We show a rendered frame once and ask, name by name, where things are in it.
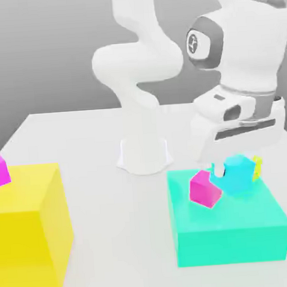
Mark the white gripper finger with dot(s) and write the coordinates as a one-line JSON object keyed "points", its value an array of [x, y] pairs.
{"points": [[257, 166], [219, 171]]}

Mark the large yellow box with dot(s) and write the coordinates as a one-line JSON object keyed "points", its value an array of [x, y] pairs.
{"points": [[22, 234]]}

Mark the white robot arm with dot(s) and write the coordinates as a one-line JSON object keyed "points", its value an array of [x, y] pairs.
{"points": [[138, 69]]}

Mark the large teal box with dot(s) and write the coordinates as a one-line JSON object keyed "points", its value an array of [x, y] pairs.
{"points": [[233, 233]]}

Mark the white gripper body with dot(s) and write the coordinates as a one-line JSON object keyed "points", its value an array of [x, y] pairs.
{"points": [[206, 144]]}

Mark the small cyan cube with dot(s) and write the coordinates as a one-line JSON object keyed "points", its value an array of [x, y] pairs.
{"points": [[238, 175]]}

